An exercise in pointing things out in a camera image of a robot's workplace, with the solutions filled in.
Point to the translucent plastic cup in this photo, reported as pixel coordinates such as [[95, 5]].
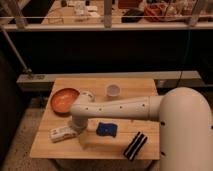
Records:
[[112, 91]]

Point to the wooden table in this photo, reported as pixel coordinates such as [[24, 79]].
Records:
[[98, 147]]

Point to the blue sponge cloth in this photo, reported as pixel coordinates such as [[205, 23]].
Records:
[[106, 129]]

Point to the orange ceramic bowl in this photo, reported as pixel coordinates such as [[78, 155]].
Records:
[[62, 100]]

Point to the white plastic bottle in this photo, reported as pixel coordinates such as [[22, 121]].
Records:
[[62, 133]]

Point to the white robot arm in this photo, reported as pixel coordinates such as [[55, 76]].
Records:
[[186, 124]]

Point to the diagonal metal pole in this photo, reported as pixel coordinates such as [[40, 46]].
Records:
[[27, 70]]

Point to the grey metal rail beam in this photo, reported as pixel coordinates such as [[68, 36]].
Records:
[[161, 79]]

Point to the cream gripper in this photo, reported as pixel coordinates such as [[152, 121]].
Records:
[[82, 137]]

